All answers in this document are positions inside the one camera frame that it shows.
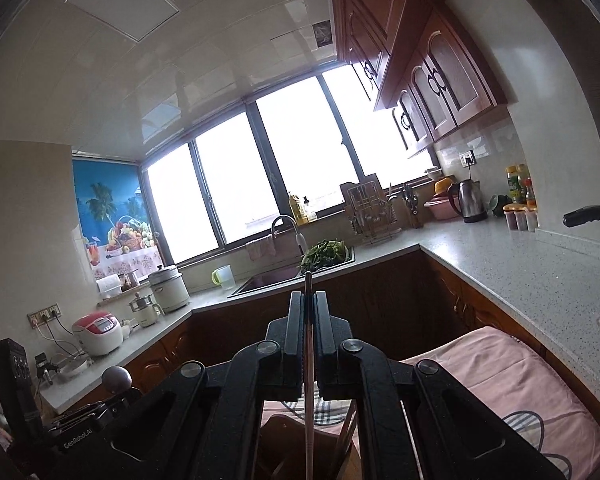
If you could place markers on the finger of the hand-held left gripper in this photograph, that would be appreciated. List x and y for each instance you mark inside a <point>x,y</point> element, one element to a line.
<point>100,417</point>

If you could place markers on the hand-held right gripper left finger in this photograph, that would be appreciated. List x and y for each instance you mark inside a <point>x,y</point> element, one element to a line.
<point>295,345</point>

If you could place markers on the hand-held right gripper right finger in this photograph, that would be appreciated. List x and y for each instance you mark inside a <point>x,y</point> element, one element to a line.
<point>325,345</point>

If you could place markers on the metal spoon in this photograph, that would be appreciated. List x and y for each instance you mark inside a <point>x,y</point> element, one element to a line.
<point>117,377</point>

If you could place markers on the wooden utensil holder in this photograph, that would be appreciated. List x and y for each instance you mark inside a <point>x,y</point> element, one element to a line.
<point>285,435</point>

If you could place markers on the red-patterned wooden chopstick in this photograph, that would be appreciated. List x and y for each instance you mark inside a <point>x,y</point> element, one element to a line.
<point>308,435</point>

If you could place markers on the small black device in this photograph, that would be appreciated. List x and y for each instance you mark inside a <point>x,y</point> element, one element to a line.
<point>46,367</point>

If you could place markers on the shallow white dish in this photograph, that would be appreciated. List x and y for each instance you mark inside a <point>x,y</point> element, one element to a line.
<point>76,367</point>

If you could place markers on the steel kitchen sink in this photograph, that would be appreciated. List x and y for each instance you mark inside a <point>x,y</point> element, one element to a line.
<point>270,282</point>

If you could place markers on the wooden base cabinets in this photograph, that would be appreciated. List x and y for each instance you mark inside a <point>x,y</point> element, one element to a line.
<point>390,300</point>

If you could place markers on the red white rice cooker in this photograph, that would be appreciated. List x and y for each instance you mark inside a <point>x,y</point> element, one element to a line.
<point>99,334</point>

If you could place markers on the metal chopstick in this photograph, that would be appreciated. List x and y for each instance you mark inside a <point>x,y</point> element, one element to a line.
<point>347,430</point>

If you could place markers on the green leafy vegetables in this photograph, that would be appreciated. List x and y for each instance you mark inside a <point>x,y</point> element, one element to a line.
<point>325,255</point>

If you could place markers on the white green measuring cup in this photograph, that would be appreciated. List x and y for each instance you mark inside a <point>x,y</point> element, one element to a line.
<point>224,277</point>

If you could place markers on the pink hanging towel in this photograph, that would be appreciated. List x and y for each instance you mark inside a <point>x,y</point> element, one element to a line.
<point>260,249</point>

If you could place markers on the small white electric pot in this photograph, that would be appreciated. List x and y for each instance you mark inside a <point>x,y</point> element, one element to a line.
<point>145,312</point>

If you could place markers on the chrome kitchen faucet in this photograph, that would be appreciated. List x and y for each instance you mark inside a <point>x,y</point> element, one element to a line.
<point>282,220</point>

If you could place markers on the white container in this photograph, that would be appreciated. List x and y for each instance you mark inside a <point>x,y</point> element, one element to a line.
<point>109,287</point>

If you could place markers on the yellow oil bottle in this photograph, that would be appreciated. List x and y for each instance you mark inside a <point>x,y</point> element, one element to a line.
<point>296,209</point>

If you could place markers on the white steamer pot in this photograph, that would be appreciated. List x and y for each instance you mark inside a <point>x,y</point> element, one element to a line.
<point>169,290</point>

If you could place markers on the dark jar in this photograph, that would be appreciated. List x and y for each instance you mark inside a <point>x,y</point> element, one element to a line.
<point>129,282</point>

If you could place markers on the wooden cutting board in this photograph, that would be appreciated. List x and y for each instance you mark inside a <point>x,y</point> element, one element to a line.
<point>352,191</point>

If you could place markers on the pink plaid-heart tablecloth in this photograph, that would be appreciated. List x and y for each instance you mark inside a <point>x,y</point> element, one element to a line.
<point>480,375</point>

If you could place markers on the knife block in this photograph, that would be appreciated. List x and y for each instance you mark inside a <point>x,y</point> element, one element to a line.
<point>412,207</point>

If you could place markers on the pink plastic basin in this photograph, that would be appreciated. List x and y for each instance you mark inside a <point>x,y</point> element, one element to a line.
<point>437,210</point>

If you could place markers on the kitchen window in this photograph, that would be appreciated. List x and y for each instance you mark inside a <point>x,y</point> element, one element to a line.
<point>290,160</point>

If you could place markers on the fruit and beach poster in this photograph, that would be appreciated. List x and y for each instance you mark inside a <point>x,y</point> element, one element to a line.
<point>110,210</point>

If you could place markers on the orange bowl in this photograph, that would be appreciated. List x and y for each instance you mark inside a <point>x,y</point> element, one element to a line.
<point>444,186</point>

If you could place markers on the white bowl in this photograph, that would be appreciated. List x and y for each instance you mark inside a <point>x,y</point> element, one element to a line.
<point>432,172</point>

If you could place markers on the steel electric kettle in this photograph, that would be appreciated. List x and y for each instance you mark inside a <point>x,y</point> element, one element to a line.
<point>472,202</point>

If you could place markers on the grey speckled countertop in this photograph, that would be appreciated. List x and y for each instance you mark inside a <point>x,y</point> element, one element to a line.
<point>530,270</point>

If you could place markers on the dark green cup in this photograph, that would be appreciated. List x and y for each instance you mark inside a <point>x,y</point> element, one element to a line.
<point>496,206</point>

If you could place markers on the orange-lid spice jar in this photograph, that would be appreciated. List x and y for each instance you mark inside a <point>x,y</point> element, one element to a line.
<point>509,219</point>
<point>532,221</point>
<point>520,220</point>

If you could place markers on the yellow-lid condiment bottle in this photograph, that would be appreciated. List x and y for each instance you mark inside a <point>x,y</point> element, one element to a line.
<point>514,185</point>

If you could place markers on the red sauce bottle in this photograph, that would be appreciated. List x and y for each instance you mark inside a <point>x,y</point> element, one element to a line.
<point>530,194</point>

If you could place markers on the black wok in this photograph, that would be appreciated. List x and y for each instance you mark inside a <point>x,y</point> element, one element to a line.
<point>587,215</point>

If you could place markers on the wall socket strip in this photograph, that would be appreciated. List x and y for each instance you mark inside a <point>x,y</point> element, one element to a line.
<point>44,315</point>

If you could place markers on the wall socket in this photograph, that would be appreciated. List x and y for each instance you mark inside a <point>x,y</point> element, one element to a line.
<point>467,158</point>

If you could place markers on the wooden wall cabinets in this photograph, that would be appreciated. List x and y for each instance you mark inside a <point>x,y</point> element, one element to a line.
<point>445,80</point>

